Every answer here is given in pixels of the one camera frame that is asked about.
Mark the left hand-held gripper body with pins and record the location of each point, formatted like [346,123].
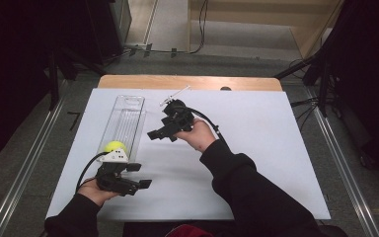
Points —
[112,181]

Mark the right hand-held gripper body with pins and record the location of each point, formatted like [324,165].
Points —
[177,117]

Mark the yellow-green tennis ball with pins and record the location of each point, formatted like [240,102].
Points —
[113,145]

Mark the clear plastic container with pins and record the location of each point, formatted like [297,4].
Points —
[125,121]

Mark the person's left hand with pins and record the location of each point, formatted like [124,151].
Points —
[92,192]

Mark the person's right hand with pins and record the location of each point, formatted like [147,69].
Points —
[200,135]

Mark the wooden table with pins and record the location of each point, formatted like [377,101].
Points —
[177,82]

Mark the person's dark clothing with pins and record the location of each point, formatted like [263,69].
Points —
[144,230]

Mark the red cloth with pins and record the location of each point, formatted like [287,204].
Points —
[189,231]

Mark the black tape mark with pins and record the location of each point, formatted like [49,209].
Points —
[75,118]

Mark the white table sheet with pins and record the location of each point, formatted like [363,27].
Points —
[250,148]

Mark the grey cabinet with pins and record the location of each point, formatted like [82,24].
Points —
[121,19]

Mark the black stand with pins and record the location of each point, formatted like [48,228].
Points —
[322,75]
[54,82]

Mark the light wooden furniture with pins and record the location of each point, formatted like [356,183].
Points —
[276,19]

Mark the black curtain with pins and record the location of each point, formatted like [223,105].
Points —
[368,65]
[13,65]

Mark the metal floor rail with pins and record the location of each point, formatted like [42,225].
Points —
[345,171]
[23,171]

